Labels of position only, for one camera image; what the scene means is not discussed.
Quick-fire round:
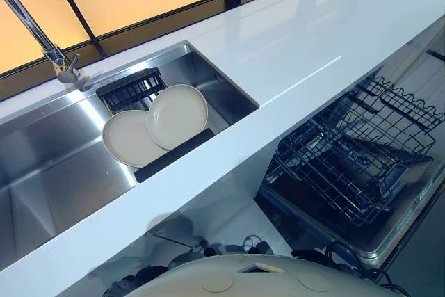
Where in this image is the open dishwasher door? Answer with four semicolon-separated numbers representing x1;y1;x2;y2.
254;157;437;268

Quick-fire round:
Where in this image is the beige round plate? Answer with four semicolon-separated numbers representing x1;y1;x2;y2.
147;83;209;150
102;109;168;168

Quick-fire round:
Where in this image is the black sink drying rack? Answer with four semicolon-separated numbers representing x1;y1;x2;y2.
96;67;217;184

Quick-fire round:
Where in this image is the robot torso silver shell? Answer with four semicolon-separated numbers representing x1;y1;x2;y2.
125;253;392;297

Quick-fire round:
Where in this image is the stainless steel sink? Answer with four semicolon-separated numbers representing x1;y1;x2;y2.
0;40;260;271

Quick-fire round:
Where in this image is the dark framed window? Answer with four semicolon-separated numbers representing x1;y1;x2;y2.
0;0;355;92

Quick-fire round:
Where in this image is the chrome sink faucet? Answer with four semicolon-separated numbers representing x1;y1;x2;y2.
0;0;92;92

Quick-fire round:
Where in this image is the black wire dishwasher rack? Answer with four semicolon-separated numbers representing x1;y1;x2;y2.
347;74;445;133
264;106;437;227

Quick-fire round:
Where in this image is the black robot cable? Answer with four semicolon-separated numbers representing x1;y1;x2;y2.
291;241;411;297

